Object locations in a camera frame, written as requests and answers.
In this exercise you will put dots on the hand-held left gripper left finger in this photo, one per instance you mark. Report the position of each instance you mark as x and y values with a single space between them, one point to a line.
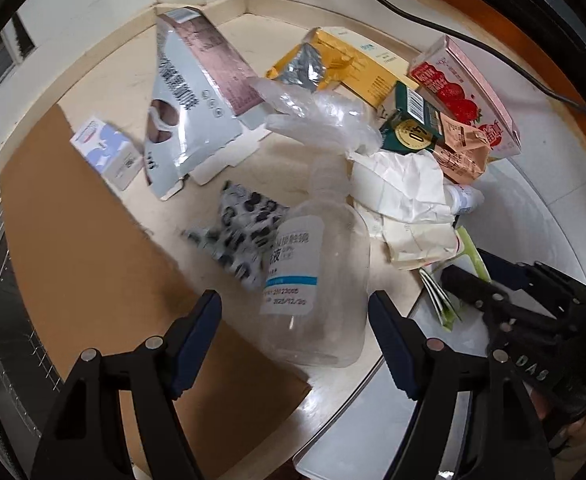
198 340

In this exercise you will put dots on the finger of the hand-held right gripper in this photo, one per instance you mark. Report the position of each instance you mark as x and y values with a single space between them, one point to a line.
508 270
473 287

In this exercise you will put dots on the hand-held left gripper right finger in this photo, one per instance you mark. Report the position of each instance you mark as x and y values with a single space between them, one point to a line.
393 340

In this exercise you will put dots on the clear plastic bottle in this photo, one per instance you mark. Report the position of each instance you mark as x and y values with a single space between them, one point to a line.
318 270

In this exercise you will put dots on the grey and pink box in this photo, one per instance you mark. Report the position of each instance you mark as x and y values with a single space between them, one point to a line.
188 85

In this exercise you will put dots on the yellow foil packet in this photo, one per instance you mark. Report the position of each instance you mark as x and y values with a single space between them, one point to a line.
298 67

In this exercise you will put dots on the person's right hand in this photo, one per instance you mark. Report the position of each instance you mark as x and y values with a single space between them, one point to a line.
578 435

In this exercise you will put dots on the pale green paper leaflet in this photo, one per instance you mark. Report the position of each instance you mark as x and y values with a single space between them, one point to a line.
473 260

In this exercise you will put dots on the cream paper wrapper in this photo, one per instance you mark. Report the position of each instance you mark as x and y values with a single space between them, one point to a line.
418 245

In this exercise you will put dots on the small white tube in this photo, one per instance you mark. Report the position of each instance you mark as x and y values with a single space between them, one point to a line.
468 199

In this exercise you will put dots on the leopard print wrapper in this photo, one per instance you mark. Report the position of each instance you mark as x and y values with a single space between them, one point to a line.
243 230

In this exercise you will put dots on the orange snack packet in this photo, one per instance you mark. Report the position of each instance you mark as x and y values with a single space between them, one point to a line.
463 155

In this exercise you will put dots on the crumpled white tissue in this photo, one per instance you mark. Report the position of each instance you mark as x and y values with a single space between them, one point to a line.
403 185

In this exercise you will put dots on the brown cardboard sheet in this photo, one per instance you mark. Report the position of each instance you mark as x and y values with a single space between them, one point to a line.
73 240

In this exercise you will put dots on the dark green box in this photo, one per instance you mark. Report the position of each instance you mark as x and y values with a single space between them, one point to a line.
413 130

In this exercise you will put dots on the red and pink carton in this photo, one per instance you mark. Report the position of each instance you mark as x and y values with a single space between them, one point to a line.
453 90

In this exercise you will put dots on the small white and blue box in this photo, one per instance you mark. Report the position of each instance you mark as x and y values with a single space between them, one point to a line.
105 150

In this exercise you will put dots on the clear plastic glove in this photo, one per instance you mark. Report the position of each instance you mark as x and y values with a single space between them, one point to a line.
318 120

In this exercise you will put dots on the yellow and white box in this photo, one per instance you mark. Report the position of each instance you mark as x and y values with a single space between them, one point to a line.
373 70

